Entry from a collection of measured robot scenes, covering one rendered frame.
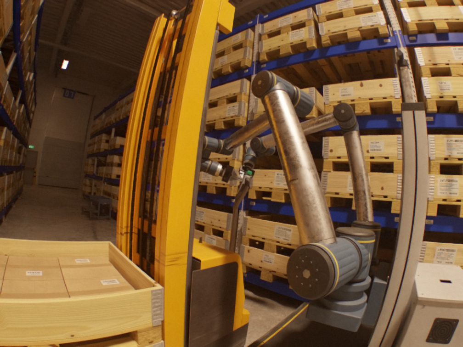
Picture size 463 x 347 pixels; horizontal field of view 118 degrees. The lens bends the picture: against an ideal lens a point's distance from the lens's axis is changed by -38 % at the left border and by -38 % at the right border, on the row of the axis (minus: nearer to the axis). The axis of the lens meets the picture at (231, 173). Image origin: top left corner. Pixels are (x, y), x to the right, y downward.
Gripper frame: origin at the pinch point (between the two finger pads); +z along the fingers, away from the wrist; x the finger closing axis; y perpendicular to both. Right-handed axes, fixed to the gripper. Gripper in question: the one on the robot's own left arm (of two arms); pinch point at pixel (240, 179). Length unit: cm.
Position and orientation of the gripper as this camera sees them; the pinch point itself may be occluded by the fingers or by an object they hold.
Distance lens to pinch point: 173.9
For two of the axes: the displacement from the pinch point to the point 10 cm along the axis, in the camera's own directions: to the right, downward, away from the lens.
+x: 3.7, -9.3, 0.9
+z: 9.3, 3.7, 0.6
